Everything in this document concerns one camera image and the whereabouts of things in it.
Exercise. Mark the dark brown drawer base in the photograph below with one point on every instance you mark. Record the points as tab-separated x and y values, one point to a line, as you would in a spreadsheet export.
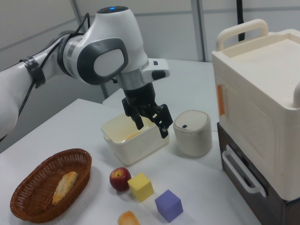
293	211

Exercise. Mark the purple cube block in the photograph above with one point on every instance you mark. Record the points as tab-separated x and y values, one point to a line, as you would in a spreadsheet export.
168	206

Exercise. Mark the brown wicker basket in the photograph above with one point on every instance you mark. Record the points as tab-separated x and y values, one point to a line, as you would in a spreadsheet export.
35	187

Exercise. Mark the round orange bread roll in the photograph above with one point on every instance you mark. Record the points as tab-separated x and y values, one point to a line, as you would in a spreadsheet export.
127	219

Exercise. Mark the cream plastic open box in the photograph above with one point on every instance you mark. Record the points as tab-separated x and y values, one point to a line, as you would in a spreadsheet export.
131	152

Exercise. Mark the black pole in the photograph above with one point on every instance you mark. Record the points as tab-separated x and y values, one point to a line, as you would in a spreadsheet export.
240	21

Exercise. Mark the cream plastic cabinet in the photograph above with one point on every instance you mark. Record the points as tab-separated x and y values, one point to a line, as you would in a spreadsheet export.
257	105

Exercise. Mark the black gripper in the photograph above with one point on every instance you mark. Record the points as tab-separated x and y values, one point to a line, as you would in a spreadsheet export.
139	98

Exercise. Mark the yellow cube block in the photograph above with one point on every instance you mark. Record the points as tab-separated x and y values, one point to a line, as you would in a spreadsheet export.
140	187

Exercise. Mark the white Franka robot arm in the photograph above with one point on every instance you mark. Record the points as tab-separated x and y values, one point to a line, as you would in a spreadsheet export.
112	35

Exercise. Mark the red apple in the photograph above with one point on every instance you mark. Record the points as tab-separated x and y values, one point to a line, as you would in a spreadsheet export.
118	179

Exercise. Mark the small cream lidded bin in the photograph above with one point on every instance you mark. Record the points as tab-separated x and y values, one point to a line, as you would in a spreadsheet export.
192	140

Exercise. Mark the long toasted bread loaf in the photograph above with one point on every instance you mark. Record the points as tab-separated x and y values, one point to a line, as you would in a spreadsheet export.
64	187

